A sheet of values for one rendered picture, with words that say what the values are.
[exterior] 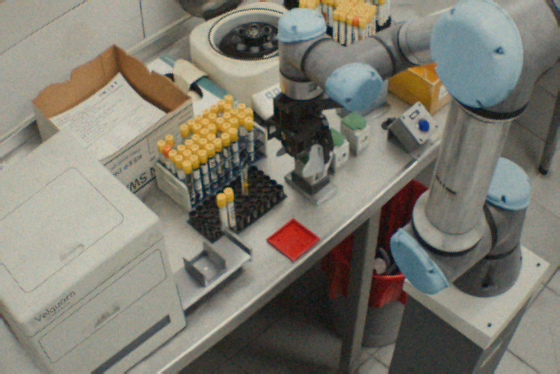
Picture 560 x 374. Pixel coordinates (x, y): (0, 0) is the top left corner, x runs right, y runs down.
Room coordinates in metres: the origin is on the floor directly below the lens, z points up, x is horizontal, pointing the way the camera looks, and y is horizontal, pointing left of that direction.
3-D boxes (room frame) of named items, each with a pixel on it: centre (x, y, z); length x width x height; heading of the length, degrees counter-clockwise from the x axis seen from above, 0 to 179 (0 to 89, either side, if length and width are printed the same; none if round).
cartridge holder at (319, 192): (0.99, -0.06, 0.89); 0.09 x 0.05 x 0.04; 41
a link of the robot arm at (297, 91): (0.98, -0.04, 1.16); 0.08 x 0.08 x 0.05
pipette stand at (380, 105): (1.20, -0.18, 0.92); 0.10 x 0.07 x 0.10; 128
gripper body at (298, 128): (0.97, -0.04, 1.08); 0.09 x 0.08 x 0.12; 132
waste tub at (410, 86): (1.27, -0.33, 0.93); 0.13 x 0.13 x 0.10; 43
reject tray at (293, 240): (0.86, -0.02, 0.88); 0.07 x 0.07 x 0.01; 43
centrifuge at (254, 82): (1.32, 0.04, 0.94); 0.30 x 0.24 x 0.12; 34
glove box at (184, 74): (1.23, 0.19, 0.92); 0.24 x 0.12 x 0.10; 43
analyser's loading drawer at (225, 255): (0.76, 0.15, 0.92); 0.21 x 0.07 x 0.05; 133
